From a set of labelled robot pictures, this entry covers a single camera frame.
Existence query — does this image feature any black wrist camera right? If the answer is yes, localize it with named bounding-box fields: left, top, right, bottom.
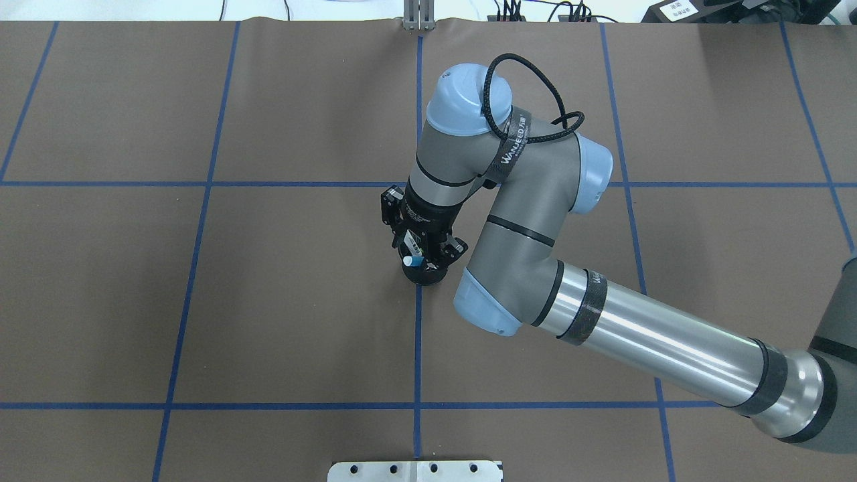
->
left=380, top=184, right=404, bottom=228

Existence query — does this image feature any black mesh pen cup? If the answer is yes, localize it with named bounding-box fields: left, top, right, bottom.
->
left=402, top=265, right=448, bottom=286

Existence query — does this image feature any brown paper table mat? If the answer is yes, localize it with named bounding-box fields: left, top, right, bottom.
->
left=2, top=18, right=855, bottom=481

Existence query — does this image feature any grey usb hub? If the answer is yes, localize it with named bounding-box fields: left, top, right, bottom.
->
left=554, top=1, right=597, bottom=23
left=487, top=1, right=526, bottom=22

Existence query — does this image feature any left grey USB hub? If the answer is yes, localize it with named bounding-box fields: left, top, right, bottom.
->
left=487, top=1, right=526, bottom=22

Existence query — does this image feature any white metal mounting plate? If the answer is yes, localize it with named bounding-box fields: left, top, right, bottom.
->
left=327, top=460, right=505, bottom=481

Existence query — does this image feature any black box with label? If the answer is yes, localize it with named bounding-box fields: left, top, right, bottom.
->
left=640, top=1, right=742, bottom=24

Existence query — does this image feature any aluminium frame post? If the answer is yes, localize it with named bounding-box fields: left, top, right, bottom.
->
left=402, top=0, right=437, bottom=31

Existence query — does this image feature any blue highlighter pen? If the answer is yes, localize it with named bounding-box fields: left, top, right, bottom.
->
left=403, top=256, right=424, bottom=266

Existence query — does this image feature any right grey USB hub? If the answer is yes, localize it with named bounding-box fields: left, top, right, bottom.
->
left=554, top=1, right=597, bottom=23

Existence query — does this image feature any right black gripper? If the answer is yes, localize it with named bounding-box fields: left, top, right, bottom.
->
left=391, top=201, right=468, bottom=271

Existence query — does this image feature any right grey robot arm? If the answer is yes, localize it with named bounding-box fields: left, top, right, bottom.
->
left=382, top=53, right=855, bottom=454

